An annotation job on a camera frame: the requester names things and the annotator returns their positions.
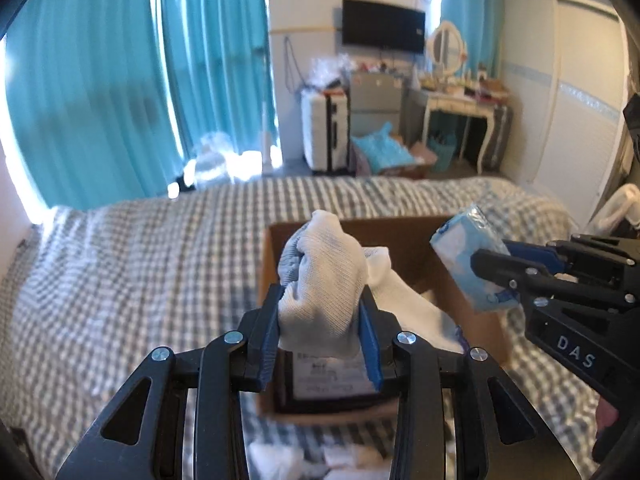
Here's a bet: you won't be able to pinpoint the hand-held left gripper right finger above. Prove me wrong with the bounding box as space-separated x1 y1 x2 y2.
357 287 576 480

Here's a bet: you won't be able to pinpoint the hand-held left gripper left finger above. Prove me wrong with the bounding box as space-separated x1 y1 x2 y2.
55 284 286 480

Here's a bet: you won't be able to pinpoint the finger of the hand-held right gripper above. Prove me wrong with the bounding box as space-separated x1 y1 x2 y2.
502 239 576 273
471 249 628 308

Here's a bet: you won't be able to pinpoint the blue white tissue pack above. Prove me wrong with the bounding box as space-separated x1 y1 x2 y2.
429 204 524 314

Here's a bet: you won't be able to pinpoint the white grey sock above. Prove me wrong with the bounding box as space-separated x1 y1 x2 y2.
277 210 368 358

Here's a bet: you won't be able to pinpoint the brown cardboard box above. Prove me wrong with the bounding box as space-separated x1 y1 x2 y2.
256 216 512 426

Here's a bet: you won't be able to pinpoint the person's right hand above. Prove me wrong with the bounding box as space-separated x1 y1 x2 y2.
595 399 622 433

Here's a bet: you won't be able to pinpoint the black package with white label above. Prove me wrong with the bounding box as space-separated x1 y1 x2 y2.
282 347 398 413

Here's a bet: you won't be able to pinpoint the white cloth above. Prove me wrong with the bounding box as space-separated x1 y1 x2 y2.
589 182 640 238

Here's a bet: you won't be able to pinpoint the white crumpled tissues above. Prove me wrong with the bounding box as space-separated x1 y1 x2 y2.
247 440 393 480

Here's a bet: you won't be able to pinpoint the teal storage basket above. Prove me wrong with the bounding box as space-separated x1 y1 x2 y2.
427 134 457 167

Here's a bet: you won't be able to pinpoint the grey checked bed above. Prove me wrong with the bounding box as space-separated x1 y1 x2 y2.
0 176 596 480

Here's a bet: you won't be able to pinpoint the white wardrobe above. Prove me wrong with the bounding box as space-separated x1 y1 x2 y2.
500 0 630 226

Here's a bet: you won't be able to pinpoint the white dressing table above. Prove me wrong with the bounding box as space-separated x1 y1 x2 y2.
407 76 511 173

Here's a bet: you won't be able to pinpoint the blue plastic bag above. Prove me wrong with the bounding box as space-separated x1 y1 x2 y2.
351 121 418 170

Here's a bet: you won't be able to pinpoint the clear plastic bag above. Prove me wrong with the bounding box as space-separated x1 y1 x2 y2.
192 131 263 187

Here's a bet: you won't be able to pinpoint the small grey fridge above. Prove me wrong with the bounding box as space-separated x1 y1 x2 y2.
348 70 405 140

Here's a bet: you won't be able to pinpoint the white suitcase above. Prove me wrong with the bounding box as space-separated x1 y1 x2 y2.
300 89 351 173

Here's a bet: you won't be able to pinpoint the white oval vanity mirror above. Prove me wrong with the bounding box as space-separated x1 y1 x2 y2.
427 20 468 81

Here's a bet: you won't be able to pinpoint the narrow teal curtain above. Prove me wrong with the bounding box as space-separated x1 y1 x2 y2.
435 0 503 78

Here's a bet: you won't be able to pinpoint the wide teal curtain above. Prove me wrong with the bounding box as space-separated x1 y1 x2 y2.
4 0 278 211

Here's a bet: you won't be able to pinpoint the black wall television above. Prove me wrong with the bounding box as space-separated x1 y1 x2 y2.
341 0 427 54

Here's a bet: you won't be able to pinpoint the hanging wall cable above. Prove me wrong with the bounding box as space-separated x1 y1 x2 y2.
283 35 303 93

